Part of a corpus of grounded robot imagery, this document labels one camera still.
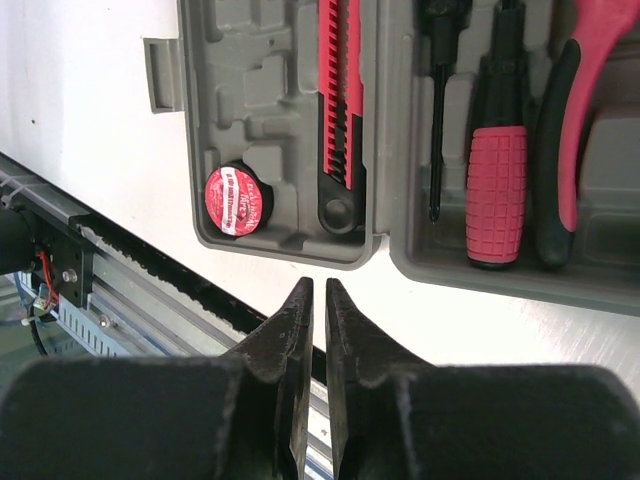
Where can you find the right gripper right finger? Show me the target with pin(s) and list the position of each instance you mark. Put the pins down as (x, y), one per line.
(395, 416)

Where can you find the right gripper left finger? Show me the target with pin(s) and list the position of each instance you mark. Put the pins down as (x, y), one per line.
(240, 415)

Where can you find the red electrical tape roll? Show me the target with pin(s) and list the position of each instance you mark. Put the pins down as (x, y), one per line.
(237, 201)

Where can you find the red utility knife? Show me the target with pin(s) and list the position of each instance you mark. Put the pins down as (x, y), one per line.
(342, 175)

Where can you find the red black screwdriver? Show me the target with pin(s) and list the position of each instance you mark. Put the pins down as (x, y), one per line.
(496, 175)
(442, 23)

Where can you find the grey plastic tool case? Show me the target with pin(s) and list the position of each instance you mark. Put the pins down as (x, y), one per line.
(245, 75)

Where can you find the red handled pliers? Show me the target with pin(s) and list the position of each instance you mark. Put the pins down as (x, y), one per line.
(599, 25)

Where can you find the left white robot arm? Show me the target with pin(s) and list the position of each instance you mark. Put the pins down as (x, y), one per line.
(17, 245)

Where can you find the aluminium mounting rail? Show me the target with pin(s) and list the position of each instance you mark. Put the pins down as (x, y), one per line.
(180, 313)

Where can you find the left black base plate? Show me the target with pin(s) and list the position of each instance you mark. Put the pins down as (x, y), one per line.
(70, 258)

